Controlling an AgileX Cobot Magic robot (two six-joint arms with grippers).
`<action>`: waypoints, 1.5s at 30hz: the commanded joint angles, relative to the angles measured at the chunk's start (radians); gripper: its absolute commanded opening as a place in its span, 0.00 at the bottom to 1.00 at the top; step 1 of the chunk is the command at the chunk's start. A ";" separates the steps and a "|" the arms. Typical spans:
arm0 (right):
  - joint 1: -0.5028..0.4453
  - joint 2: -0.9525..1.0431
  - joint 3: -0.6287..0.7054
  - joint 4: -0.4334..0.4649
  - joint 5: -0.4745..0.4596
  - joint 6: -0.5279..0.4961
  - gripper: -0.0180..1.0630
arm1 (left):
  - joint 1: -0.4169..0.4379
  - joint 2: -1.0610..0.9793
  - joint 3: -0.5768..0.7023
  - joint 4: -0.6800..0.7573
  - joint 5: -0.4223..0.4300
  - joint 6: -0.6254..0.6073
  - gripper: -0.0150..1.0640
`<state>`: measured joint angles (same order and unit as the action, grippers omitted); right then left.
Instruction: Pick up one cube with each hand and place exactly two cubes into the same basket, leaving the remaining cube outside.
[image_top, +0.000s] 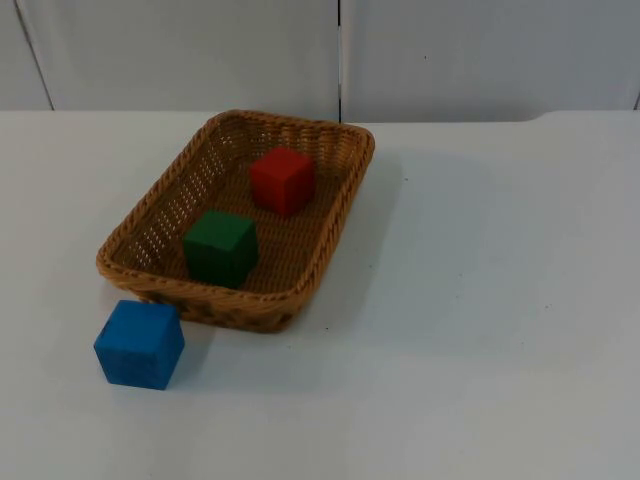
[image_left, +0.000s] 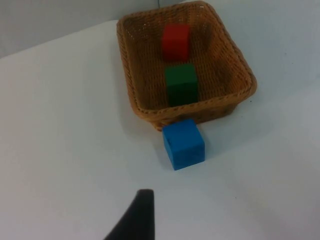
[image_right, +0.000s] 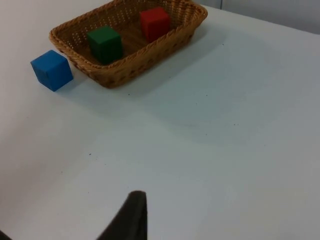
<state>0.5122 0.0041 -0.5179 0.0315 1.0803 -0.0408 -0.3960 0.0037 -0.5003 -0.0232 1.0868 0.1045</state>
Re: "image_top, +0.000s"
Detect pale brown wicker basket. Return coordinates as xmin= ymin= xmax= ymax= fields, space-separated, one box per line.
xmin=95 ymin=108 xmax=376 ymax=335

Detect blue cube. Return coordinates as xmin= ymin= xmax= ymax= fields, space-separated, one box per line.
xmin=93 ymin=299 xmax=186 ymax=389

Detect green cube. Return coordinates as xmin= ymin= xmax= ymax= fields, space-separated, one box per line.
xmin=181 ymin=209 xmax=260 ymax=290

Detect red cube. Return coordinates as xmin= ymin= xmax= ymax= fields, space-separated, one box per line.
xmin=248 ymin=146 xmax=317 ymax=218

